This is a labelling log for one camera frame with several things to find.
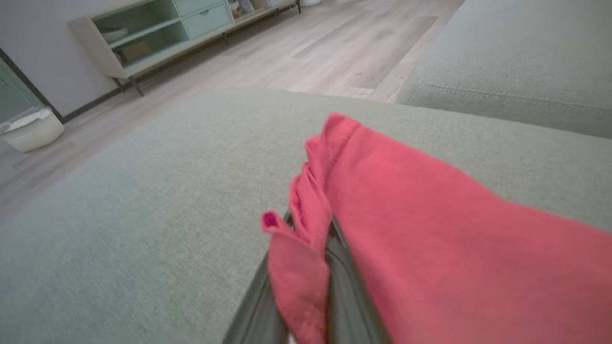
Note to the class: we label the grey sofa back cushion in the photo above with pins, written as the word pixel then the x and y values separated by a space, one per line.
pixel 526 62

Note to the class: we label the white laundry basket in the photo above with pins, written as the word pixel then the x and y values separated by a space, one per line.
pixel 33 131

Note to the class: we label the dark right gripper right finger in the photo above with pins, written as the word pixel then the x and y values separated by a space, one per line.
pixel 349 306

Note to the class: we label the red Bulls 23 jersey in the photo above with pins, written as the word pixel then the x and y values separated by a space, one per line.
pixel 454 239

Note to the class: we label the pale green shelf cabinet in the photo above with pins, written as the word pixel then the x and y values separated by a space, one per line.
pixel 205 19

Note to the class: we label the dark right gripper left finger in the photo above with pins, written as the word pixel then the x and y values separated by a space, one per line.
pixel 260 315

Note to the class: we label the white plates on shelf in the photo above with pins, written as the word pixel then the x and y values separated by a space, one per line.
pixel 114 34

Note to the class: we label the brown box on shelf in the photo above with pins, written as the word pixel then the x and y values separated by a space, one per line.
pixel 136 50

